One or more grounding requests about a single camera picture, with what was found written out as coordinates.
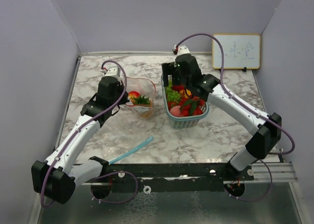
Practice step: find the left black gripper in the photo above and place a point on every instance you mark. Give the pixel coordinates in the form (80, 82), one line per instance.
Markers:
(124, 99)

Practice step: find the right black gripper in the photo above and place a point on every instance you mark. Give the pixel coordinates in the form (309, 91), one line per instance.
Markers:
(169, 69)

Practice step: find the red toy apple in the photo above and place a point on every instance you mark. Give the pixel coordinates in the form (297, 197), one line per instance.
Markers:
(134, 96)

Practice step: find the clear zip top bag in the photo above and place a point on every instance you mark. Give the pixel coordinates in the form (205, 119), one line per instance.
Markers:
(142, 85)

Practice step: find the orange toy pineapple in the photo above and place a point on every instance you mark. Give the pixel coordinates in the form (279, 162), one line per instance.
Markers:
(145, 107)

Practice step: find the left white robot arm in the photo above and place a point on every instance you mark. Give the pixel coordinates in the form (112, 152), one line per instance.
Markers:
(56, 177)

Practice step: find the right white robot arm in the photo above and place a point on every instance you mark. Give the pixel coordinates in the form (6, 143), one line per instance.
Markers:
(263, 127)

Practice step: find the yellow toy pepper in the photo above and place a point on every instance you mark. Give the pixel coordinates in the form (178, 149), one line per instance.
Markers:
(185, 93)

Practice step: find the green toy grapes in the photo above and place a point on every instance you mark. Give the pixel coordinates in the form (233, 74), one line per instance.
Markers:
(172, 95)

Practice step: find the pink toy peach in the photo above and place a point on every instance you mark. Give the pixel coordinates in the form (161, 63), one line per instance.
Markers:
(175, 111)

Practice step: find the red toy strawberries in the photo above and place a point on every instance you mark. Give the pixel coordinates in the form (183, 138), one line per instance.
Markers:
(189, 106)

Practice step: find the light blue plastic basket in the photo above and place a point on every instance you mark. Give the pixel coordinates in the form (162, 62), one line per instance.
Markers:
(182, 122)

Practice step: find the blue plastic strip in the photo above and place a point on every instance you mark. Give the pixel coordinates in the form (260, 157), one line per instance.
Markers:
(133, 150)

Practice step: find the small whiteboard with stand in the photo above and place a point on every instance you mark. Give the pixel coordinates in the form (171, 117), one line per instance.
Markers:
(237, 51)

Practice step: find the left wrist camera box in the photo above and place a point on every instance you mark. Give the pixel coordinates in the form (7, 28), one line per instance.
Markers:
(114, 72)

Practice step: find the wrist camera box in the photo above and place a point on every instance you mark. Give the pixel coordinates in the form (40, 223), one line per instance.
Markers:
(114, 72)
(180, 50)

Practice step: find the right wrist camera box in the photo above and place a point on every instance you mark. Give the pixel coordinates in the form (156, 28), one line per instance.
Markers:
(180, 50)

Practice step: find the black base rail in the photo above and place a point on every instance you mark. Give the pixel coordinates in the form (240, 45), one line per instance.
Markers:
(171, 177)

